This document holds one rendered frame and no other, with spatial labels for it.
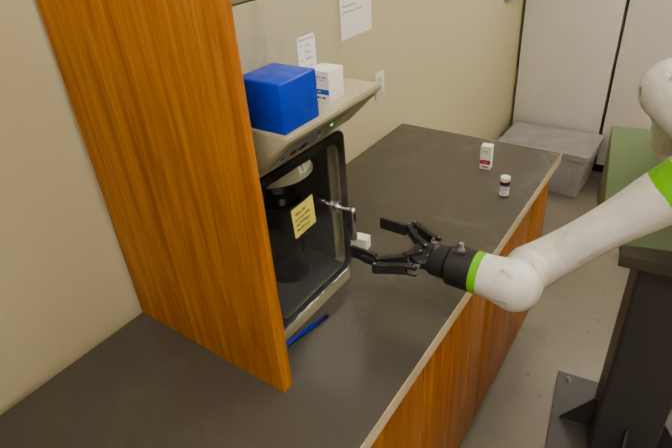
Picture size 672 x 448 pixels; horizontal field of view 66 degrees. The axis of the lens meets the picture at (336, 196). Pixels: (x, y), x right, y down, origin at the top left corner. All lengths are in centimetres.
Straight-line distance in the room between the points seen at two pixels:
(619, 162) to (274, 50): 113
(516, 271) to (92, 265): 97
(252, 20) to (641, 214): 81
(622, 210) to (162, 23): 90
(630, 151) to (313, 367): 113
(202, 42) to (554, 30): 327
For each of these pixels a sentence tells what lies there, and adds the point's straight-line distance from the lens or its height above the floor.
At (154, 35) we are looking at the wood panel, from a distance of 90.
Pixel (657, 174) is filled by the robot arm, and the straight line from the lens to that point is 115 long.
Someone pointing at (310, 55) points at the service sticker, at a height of 158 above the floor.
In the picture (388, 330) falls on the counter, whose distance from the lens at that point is 130.
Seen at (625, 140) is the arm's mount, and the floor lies 117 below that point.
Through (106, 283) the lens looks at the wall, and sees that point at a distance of 143.
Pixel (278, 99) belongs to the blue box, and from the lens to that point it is 87.
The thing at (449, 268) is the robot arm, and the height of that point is 116.
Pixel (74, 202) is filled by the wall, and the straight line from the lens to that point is 131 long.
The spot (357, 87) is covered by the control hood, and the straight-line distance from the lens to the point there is 110.
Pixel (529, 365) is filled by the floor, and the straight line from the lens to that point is 256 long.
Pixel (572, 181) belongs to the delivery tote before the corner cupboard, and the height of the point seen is 13.
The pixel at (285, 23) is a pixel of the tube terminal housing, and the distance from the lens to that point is 102.
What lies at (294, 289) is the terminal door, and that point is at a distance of 121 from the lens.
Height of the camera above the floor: 186
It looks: 30 degrees down
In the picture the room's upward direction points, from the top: 4 degrees counter-clockwise
